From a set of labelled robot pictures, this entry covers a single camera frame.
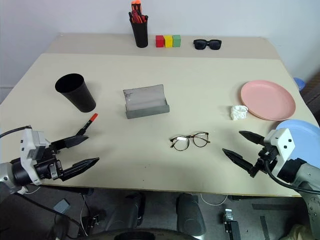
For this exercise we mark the blue plastic container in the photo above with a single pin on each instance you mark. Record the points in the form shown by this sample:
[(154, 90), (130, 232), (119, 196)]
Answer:
[(299, 83)]

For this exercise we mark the black pen with red cap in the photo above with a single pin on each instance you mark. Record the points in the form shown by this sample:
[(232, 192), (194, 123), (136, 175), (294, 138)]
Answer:
[(93, 117)]

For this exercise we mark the red cube block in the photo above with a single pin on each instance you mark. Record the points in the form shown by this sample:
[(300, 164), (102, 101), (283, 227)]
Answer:
[(159, 41)]

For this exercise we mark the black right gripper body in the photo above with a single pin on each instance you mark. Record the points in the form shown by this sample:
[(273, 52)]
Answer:
[(266, 156)]

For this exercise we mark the dark grey rounded shape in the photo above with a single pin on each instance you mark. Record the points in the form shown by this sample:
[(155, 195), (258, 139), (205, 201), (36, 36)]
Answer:
[(191, 215), (127, 212)]

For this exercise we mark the yellow cube block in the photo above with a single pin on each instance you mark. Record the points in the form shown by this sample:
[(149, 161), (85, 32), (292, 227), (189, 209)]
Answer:
[(168, 41)]

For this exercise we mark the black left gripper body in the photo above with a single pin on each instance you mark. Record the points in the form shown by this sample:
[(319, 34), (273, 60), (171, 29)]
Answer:
[(46, 167)]

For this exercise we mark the dark ribbed object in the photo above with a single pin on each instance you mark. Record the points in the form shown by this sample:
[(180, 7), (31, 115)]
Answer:
[(311, 92)]

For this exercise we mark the pink plastic plate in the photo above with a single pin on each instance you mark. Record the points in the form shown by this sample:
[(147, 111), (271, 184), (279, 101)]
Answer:
[(267, 100)]

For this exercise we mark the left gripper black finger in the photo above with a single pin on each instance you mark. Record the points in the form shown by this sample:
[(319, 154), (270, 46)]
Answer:
[(80, 167), (72, 141)]

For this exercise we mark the tall orange capped marker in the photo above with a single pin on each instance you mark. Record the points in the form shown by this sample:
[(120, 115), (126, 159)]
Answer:
[(133, 5), (139, 5)]

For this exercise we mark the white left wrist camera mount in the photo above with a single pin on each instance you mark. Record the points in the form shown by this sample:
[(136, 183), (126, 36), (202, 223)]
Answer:
[(26, 140)]

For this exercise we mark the tall black pen holder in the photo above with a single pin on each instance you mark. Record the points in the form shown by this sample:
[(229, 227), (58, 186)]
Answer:
[(140, 35)]

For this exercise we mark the black floor device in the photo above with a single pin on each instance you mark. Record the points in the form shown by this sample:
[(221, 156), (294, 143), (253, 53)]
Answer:
[(232, 227)]

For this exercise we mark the white paper ball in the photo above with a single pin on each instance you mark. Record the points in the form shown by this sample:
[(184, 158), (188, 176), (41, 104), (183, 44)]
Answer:
[(238, 112)]

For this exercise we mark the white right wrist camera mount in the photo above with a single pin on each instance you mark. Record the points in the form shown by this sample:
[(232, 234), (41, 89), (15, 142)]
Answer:
[(282, 140)]

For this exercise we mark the wide black plastic cup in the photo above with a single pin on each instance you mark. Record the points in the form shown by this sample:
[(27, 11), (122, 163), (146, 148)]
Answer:
[(75, 95)]

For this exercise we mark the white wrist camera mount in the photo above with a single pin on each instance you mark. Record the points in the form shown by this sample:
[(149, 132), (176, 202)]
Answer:
[(26, 140), (282, 140)]

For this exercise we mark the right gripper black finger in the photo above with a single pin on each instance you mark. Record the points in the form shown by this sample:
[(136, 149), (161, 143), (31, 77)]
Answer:
[(240, 160), (253, 137)]

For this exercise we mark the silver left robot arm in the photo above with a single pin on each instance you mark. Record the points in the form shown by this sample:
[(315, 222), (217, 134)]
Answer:
[(6, 175)]

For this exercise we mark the small grey box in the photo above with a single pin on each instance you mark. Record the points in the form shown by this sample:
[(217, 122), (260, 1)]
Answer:
[(61, 206)]

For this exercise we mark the black sunglasses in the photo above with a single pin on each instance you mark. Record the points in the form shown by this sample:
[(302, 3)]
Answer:
[(200, 45)]

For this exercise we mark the red pen in holder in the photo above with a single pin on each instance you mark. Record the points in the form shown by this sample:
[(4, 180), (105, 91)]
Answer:
[(136, 17)]

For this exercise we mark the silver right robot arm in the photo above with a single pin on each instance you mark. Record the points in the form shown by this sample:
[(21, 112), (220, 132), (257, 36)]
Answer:
[(310, 175)]

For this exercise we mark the blue plastic plate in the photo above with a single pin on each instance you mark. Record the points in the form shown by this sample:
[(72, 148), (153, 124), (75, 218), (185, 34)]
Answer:
[(305, 140)]

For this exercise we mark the green cube block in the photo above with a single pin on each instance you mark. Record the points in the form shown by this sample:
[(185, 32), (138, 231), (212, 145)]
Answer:
[(176, 40)]

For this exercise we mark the grey glasses case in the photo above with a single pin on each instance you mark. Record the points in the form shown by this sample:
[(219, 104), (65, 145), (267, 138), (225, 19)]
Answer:
[(145, 100)]

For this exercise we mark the tortoiseshell round eyeglasses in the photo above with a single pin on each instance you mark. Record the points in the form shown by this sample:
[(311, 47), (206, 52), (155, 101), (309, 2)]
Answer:
[(191, 137)]

